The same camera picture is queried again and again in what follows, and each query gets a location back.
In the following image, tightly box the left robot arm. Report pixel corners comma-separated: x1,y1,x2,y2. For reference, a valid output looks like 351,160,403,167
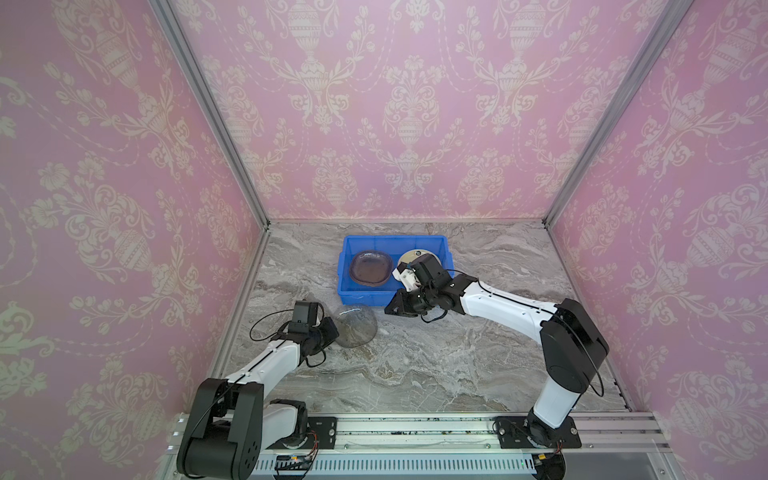
176,301,339,479

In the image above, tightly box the grey glass plate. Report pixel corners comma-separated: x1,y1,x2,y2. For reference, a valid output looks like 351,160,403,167
333,305,378,349

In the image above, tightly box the brown glass plate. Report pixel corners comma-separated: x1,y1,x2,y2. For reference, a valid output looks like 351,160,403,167
349,250,393,287

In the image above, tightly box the cream plate with flowers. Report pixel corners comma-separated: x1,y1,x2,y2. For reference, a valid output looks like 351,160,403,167
396,249,440,271

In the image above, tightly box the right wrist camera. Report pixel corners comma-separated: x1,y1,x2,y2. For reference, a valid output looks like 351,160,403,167
392,262,420,292

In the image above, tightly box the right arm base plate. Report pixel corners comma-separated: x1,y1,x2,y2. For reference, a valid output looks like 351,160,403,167
492,415,582,450

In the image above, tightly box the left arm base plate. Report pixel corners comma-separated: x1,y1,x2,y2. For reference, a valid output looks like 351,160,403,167
263,416,339,450

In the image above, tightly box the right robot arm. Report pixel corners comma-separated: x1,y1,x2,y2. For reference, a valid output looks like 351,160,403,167
385,254,610,449

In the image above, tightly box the blue plastic bin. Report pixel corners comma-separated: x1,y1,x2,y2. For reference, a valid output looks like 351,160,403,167
337,235,454,307

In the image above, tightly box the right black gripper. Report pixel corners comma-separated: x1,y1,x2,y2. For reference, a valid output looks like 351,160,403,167
382,288,439,317

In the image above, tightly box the aluminium front rail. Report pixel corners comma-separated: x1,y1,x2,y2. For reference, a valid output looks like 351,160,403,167
159,408,683,479

